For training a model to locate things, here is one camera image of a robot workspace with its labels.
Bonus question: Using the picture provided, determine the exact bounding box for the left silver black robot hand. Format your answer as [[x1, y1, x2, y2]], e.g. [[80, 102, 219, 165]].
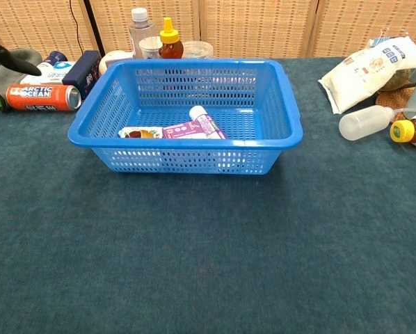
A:
[[0, 26, 42, 77]]

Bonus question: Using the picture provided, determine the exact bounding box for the white snack packet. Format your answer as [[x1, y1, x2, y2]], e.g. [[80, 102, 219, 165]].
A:
[[118, 126, 164, 139]]

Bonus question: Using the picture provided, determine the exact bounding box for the purple tube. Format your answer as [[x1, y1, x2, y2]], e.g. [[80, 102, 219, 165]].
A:
[[189, 105, 227, 140]]

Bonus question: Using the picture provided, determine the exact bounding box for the clear plastic water bottle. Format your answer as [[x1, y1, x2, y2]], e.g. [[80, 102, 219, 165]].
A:
[[129, 7, 156, 59]]

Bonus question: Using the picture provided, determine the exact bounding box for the honey bottle yellow cap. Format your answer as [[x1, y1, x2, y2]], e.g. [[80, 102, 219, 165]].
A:
[[159, 17, 185, 59]]

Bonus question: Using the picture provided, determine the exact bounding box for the white drink bottle yellow cap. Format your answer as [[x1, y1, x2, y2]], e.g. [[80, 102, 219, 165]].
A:
[[389, 111, 416, 148]]

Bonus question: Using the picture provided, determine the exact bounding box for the white blue tissue pack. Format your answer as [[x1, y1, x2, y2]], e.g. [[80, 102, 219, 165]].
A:
[[19, 61, 77, 86]]

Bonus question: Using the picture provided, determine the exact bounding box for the orange Arctic Ocean can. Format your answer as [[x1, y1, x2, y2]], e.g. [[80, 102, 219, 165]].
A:
[[5, 83, 82, 112]]

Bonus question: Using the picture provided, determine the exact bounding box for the dark blue rectangular box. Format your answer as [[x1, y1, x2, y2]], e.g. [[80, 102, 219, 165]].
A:
[[61, 50, 102, 101]]

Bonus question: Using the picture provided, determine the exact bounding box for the black tripod stand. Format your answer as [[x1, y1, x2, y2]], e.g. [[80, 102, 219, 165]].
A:
[[82, 0, 102, 58]]

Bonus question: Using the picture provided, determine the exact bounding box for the cream round bowl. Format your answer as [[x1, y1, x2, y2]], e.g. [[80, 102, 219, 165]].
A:
[[98, 50, 134, 76]]

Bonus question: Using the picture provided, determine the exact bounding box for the white paper cup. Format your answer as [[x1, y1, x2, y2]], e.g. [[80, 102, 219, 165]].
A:
[[138, 35, 163, 60]]

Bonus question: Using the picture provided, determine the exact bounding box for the clear round clip container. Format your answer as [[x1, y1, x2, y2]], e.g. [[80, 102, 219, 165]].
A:
[[182, 40, 214, 59]]

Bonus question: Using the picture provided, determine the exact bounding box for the blue plastic perforated basket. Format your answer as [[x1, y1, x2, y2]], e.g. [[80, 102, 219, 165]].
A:
[[67, 58, 304, 175]]

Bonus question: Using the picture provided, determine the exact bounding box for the bamboo folding screen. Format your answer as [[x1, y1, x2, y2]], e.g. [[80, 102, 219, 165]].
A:
[[0, 0, 416, 60]]

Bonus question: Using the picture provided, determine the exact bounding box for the teal felt table cover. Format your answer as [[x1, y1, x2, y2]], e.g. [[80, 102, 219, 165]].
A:
[[0, 57, 416, 334]]

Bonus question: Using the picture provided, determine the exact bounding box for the white flour bag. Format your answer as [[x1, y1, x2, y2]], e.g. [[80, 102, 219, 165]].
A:
[[318, 35, 416, 115]]

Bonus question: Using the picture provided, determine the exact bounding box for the blue binder clip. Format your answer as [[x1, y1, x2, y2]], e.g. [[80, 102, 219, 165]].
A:
[[367, 27, 392, 48]]

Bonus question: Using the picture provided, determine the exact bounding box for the woven rattan coaster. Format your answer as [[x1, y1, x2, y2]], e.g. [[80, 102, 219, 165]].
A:
[[375, 86, 416, 122]]

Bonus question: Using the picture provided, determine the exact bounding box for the thin black hanging cable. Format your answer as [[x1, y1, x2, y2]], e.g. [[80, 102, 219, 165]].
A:
[[68, 0, 83, 51]]

